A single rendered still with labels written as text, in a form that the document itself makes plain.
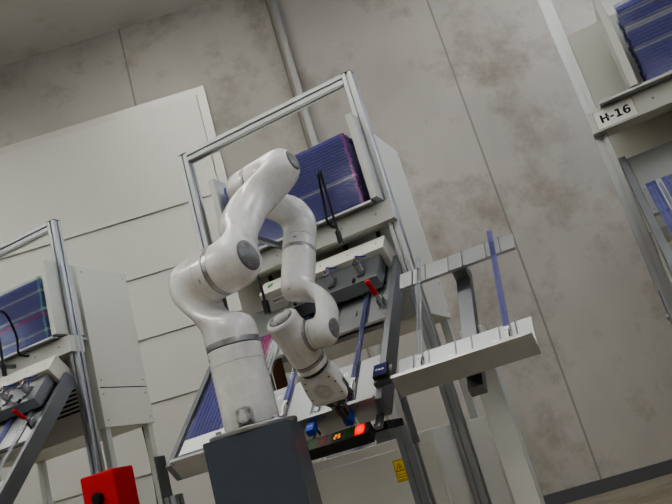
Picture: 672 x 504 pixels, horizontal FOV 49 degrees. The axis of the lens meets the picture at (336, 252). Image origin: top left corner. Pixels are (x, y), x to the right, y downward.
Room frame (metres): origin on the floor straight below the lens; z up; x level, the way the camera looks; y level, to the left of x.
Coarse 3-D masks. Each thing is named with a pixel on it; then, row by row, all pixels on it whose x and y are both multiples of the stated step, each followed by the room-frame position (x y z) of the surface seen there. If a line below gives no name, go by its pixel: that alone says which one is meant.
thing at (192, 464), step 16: (368, 400) 1.93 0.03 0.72; (304, 416) 2.01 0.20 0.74; (320, 416) 1.99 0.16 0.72; (336, 416) 1.98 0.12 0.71; (368, 416) 1.97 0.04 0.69; (384, 416) 1.97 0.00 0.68; (304, 432) 2.03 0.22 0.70; (320, 432) 2.04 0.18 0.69; (176, 464) 2.16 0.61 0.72; (192, 464) 2.16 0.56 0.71
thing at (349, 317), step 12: (384, 288) 2.32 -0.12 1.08; (348, 300) 2.38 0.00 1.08; (360, 300) 2.34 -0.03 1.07; (372, 300) 2.31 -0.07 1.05; (276, 312) 2.56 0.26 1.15; (348, 312) 2.33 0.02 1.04; (360, 312) 2.29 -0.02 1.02; (372, 312) 2.26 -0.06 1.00; (384, 312) 2.22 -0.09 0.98; (264, 324) 2.54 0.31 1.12; (348, 324) 2.27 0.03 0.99; (372, 324) 2.29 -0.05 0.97; (348, 336) 2.32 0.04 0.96
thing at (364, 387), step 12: (360, 360) 2.10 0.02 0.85; (372, 360) 2.08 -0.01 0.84; (348, 372) 2.09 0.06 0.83; (360, 372) 2.07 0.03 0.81; (372, 372) 2.04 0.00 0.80; (300, 384) 2.17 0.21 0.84; (360, 384) 2.03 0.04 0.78; (372, 384) 2.00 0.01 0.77; (276, 396) 2.18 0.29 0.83; (300, 396) 2.12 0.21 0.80; (360, 396) 1.99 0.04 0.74; (288, 408) 2.11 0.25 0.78; (300, 408) 2.08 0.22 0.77; (312, 408) 2.05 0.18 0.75; (324, 408) 2.03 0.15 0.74
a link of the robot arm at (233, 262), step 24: (264, 168) 1.71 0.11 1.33; (288, 168) 1.74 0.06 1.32; (240, 192) 1.70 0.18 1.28; (264, 192) 1.72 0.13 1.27; (240, 216) 1.64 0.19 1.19; (264, 216) 1.72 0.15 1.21; (240, 240) 1.53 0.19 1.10; (216, 264) 1.51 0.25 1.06; (240, 264) 1.51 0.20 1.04; (216, 288) 1.55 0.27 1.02; (240, 288) 1.57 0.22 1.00
